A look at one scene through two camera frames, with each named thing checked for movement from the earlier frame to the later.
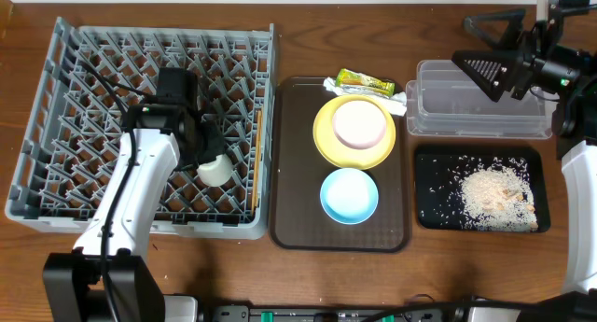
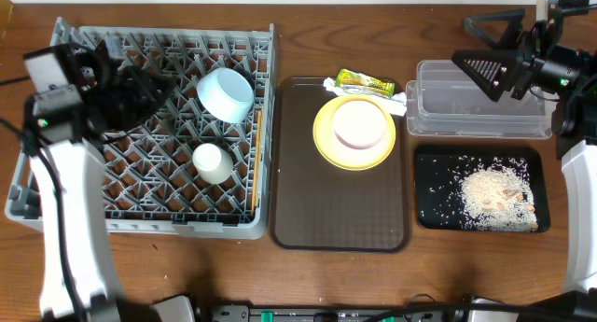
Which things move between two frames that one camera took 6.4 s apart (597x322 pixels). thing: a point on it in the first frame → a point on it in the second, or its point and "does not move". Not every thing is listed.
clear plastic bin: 441,103 does not move
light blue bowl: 349,196 → 225,95
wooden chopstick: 257,164 does not move
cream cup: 217,172 does not move
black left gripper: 211,147 → 118,92
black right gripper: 534,59 does not move
